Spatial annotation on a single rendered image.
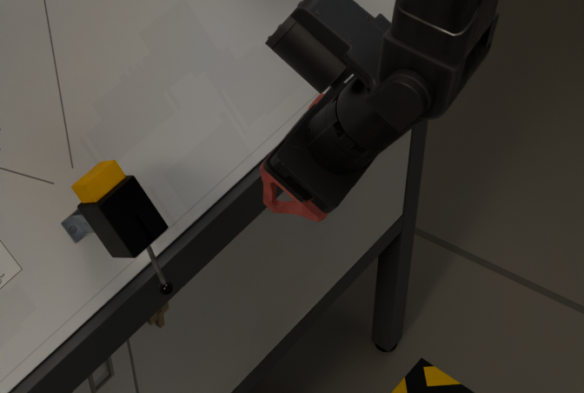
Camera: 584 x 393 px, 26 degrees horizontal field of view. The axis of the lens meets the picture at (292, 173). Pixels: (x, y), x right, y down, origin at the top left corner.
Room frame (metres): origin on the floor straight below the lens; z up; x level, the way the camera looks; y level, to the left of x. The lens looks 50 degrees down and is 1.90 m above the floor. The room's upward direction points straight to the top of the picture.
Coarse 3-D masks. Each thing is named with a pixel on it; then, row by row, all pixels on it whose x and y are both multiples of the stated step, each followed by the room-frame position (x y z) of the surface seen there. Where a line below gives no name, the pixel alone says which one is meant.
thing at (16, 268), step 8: (0, 240) 0.71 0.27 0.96; (0, 248) 0.70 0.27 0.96; (0, 256) 0.70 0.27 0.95; (8, 256) 0.70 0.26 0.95; (0, 264) 0.69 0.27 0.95; (8, 264) 0.69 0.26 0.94; (16, 264) 0.70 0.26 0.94; (0, 272) 0.68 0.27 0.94; (8, 272) 0.69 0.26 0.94; (16, 272) 0.69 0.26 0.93; (0, 280) 0.68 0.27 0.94; (8, 280) 0.68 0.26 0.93; (0, 288) 0.67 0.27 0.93
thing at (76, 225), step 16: (128, 176) 0.74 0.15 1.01; (112, 192) 0.72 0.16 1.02; (128, 192) 0.72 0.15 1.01; (144, 192) 0.73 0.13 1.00; (80, 208) 0.72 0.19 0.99; (96, 208) 0.70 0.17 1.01; (112, 208) 0.71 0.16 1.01; (128, 208) 0.71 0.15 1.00; (144, 208) 0.72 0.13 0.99; (64, 224) 0.74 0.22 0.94; (80, 224) 0.74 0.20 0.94; (96, 224) 0.71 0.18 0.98; (112, 224) 0.69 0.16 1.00; (128, 224) 0.70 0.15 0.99; (144, 224) 0.71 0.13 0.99; (160, 224) 0.71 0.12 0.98; (112, 240) 0.70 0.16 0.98; (128, 240) 0.69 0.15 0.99; (144, 240) 0.69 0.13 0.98; (112, 256) 0.70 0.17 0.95; (128, 256) 0.68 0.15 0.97; (160, 272) 0.69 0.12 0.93; (160, 288) 0.69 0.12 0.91
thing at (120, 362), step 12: (120, 348) 0.74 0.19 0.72; (108, 360) 0.72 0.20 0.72; (120, 360) 0.74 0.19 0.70; (96, 372) 0.72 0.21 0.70; (108, 372) 0.73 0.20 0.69; (120, 372) 0.74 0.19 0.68; (132, 372) 0.75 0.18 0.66; (84, 384) 0.70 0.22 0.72; (96, 384) 0.71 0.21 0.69; (108, 384) 0.72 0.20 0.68; (120, 384) 0.73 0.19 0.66; (132, 384) 0.75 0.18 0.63
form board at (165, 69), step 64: (0, 0) 0.89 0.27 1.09; (64, 0) 0.92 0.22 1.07; (128, 0) 0.95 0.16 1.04; (192, 0) 0.98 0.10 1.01; (256, 0) 1.02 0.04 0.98; (384, 0) 1.10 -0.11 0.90; (0, 64) 0.84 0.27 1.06; (64, 64) 0.87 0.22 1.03; (128, 64) 0.90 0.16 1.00; (192, 64) 0.93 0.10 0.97; (256, 64) 0.96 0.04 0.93; (0, 128) 0.79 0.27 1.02; (64, 128) 0.82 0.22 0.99; (128, 128) 0.85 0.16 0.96; (192, 128) 0.88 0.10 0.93; (256, 128) 0.91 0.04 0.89; (0, 192) 0.74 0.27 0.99; (64, 192) 0.77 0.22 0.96; (192, 192) 0.82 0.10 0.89; (64, 256) 0.72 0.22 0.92; (0, 320) 0.65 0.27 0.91; (64, 320) 0.67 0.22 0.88; (0, 384) 0.60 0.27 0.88
